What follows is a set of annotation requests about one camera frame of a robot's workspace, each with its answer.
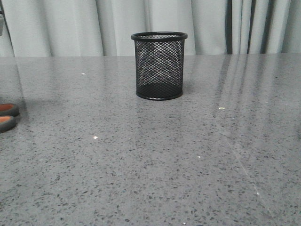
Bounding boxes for grey orange handled scissors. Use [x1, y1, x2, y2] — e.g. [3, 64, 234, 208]
[0, 103, 20, 133]

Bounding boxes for black mesh pen bucket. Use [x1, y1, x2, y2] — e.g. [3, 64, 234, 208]
[131, 32, 188, 100]

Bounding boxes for grey pleated curtain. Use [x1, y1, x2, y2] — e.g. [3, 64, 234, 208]
[0, 0, 301, 57]

